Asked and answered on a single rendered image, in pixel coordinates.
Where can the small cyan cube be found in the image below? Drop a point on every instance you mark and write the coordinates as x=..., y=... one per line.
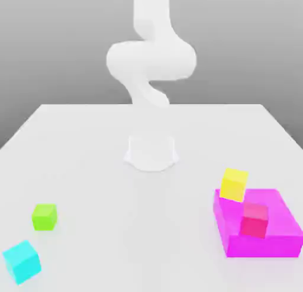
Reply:
x=22, y=262

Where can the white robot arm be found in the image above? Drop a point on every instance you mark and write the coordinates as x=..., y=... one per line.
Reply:
x=151, y=60

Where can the small green cube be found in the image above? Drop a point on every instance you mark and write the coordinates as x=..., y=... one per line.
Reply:
x=44, y=217

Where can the small pink cube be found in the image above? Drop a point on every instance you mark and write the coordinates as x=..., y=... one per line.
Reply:
x=254, y=222

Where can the large magenta box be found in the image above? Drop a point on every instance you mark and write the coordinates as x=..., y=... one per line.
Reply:
x=260, y=246

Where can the small yellow cube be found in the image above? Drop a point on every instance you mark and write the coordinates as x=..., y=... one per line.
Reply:
x=233, y=185

